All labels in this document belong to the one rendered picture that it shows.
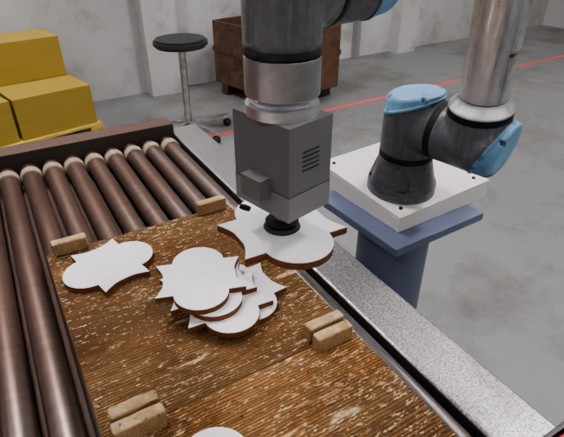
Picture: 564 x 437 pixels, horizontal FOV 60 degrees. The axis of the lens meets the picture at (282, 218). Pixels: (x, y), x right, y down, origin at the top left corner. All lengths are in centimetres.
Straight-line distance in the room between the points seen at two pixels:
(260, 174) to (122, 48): 436
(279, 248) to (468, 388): 33
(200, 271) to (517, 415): 47
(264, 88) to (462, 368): 47
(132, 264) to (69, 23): 396
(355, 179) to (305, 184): 65
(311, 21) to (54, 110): 340
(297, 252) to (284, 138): 13
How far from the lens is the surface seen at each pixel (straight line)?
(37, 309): 86
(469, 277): 246
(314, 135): 49
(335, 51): 457
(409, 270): 118
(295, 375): 66
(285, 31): 45
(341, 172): 117
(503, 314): 231
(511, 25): 89
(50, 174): 128
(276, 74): 46
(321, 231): 56
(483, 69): 91
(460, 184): 119
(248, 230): 56
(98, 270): 86
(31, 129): 378
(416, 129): 100
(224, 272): 75
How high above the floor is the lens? 144
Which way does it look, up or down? 32 degrees down
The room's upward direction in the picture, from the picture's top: straight up
